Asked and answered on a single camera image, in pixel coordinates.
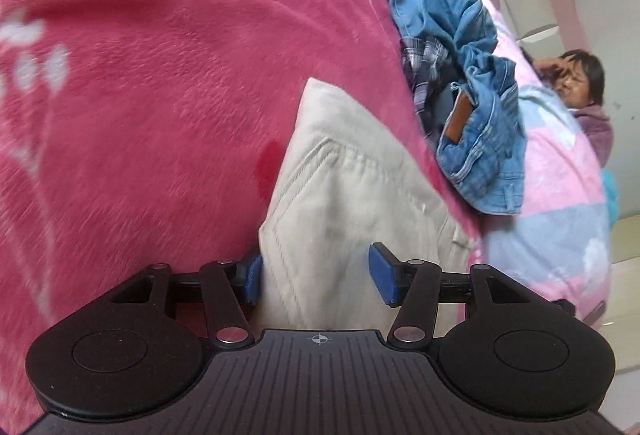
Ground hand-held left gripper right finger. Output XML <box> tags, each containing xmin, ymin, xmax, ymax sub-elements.
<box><xmin>368</xmin><ymin>242</ymin><xmax>533</xmax><ymax>350</ymax></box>

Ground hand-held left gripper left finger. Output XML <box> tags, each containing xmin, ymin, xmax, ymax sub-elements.
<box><xmin>107</xmin><ymin>254</ymin><xmax>264</xmax><ymax>348</ymax></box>

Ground beige pants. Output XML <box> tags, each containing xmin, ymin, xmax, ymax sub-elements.
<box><xmin>257</xmin><ymin>77</ymin><xmax>481</xmax><ymax>331</ymax></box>

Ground blue jeans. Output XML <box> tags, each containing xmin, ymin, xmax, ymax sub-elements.
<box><xmin>369</xmin><ymin>0</ymin><xmax>527</xmax><ymax>216</ymax></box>

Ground pink grey quilt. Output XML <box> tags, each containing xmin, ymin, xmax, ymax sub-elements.
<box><xmin>475</xmin><ymin>0</ymin><xmax>613</xmax><ymax>321</ymax></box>

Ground pink floral blanket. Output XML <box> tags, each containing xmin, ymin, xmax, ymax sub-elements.
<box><xmin>0</xmin><ymin>0</ymin><xmax>481</xmax><ymax>426</ymax></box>

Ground turquoise blanket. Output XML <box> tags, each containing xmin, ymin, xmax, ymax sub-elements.
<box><xmin>601</xmin><ymin>167</ymin><xmax>622</xmax><ymax>223</ymax></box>

